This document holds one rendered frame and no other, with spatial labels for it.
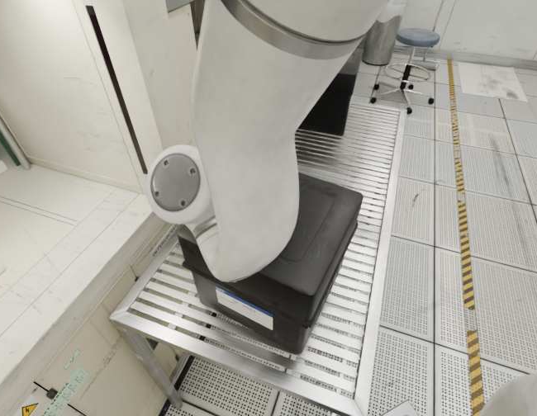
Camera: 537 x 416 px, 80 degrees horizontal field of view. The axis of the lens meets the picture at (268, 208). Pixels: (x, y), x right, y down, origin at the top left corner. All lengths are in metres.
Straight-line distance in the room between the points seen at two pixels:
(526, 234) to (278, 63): 2.37
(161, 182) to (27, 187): 0.83
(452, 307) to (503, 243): 0.62
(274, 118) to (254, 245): 0.12
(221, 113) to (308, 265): 0.40
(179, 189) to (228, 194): 0.09
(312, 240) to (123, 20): 0.51
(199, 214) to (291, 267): 0.27
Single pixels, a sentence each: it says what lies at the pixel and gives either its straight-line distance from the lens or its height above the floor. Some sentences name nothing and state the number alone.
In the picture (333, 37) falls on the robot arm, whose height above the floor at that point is 1.42.
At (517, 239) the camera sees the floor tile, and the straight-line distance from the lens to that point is 2.42.
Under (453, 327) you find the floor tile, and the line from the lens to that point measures 1.85.
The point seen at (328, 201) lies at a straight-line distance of 0.68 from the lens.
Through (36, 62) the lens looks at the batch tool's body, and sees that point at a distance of 0.93.
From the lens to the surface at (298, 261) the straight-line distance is 0.57.
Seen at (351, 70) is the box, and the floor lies 1.01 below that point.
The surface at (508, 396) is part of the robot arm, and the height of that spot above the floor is 1.17.
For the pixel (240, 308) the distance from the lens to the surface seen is 0.72.
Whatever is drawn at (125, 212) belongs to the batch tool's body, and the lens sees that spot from 0.93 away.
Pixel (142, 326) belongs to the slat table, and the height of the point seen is 0.76.
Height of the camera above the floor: 1.47
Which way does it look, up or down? 44 degrees down
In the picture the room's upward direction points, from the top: straight up
